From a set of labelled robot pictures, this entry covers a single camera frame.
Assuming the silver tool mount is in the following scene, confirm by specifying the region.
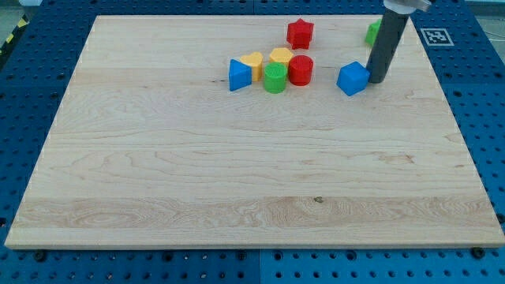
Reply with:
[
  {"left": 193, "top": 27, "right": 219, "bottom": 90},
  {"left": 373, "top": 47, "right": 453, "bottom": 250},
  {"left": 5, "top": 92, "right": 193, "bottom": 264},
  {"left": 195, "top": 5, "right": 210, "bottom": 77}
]
[{"left": 383, "top": 0, "right": 432, "bottom": 15}]

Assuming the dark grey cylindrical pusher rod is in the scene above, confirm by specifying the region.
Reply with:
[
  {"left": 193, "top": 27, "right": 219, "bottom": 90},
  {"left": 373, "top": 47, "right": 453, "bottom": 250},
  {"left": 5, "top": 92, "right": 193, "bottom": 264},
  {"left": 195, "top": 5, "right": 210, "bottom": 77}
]
[{"left": 366, "top": 10, "right": 410, "bottom": 84}]

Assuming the blue cube block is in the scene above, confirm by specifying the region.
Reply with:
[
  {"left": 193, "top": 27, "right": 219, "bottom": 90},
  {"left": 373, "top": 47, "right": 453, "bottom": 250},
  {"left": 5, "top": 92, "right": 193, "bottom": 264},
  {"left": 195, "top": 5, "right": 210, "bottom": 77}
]
[{"left": 336, "top": 62, "right": 370, "bottom": 96}]

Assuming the white fiducial marker tag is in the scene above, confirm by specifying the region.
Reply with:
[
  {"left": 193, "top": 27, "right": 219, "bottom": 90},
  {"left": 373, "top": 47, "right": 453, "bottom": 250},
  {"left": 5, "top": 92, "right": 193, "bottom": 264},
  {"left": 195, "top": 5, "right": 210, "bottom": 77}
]
[{"left": 421, "top": 28, "right": 454, "bottom": 47}]

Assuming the red star block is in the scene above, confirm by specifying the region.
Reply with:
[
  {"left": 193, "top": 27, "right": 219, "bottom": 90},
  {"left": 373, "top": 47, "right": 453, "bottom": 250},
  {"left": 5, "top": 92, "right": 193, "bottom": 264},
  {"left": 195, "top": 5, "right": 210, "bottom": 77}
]
[{"left": 286, "top": 18, "right": 314, "bottom": 50}]

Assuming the red cylinder block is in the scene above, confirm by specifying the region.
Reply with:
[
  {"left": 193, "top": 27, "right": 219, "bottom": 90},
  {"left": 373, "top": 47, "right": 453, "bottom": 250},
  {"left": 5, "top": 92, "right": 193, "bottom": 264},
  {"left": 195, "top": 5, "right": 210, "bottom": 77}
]
[{"left": 288, "top": 55, "right": 314, "bottom": 86}]

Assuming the yellow hexagon block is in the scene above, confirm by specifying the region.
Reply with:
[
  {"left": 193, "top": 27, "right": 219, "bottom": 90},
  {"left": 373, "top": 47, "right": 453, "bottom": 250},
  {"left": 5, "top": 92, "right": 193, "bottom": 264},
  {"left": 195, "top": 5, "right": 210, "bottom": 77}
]
[{"left": 269, "top": 47, "right": 294, "bottom": 69}]

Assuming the green cylinder block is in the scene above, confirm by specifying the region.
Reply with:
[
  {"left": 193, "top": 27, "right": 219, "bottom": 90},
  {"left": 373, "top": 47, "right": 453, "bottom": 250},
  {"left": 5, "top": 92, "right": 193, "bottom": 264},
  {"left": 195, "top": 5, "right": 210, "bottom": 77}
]
[{"left": 264, "top": 62, "right": 287, "bottom": 94}]

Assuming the yellow heart block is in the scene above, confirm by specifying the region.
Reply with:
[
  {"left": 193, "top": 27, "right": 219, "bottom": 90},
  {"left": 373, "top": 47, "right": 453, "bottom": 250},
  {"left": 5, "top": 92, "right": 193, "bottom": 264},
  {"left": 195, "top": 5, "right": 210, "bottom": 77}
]
[{"left": 240, "top": 51, "right": 264, "bottom": 82}]

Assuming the blue triangle block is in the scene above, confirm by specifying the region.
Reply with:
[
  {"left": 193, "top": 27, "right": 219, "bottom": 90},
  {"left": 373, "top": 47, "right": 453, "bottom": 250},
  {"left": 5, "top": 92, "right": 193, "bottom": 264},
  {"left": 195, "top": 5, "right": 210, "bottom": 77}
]
[{"left": 228, "top": 59, "right": 252, "bottom": 92}]

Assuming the light wooden board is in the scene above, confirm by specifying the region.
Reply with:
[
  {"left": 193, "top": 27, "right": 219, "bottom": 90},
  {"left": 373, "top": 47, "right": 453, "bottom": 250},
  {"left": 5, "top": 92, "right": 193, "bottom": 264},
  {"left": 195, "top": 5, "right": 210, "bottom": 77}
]
[{"left": 6, "top": 15, "right": 504, "bottom": 249}]

